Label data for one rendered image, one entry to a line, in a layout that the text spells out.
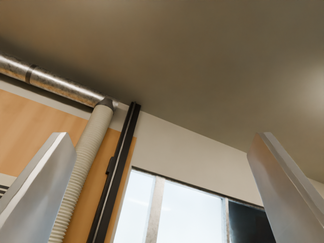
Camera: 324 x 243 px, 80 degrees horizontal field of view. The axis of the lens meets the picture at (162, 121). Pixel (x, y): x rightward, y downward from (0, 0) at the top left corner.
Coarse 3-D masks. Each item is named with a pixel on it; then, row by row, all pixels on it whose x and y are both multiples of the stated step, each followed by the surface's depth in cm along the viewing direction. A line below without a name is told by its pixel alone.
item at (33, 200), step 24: (48, 144) 9; (72, 144) 11; (24, 168) 8; (48, 168) 9; (72, 168) 11; (24, 192) 7; (48, 192) 9; (0, 216) 6; (24, 216) 7; (48, 216) 9; (0, 240) 6; (24, 240) 7
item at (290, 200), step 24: (264, 144) 10; (264, 168) 10; (288, 168) 8; (264, 192) 10; (288, 192) 8; (312, 192) 7; (288, 216) 8; (312, 216) 6; (288, 240) 8; (312, 240) 6
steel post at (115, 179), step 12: (132, 108) 173; (132, 120) 170; (132, 132) 164; (120, 144) 154; (120, 156) 149; (108, 168) 141; (120, 168) 145; (108, 180) 137; (120, 180) 141; (108, 192) 132; (108, 204) 130; (96, 216) 124; (108, 216) 127; (96, 228) 119; (96, 240) 118
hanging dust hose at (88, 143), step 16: (96, 112) 150; (112, 112) 159; (96, 128) 143; (80, 144) 134; (96, 144) 138; (80, 160) 126; (80, 176) 123; (80, 192) 123; (64, 208) 110; (64, 224) 108; (48, 240) 100
